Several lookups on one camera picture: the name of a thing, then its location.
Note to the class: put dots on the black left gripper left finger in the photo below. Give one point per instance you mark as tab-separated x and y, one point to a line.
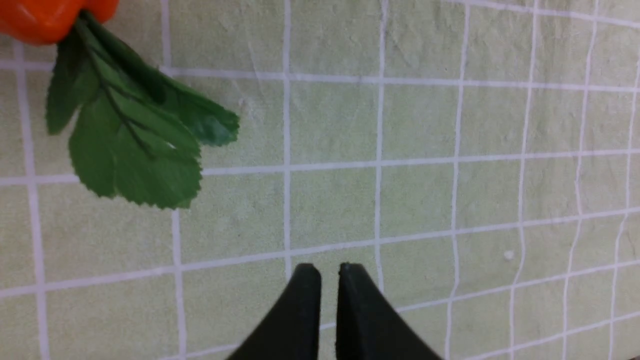
290	330

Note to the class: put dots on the orange carrot with leaves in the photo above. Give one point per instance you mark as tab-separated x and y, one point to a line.
138	132

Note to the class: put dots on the green checkered tablecloth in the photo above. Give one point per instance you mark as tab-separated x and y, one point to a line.
480	158

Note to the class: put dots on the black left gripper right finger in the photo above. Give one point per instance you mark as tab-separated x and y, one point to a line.
368	327

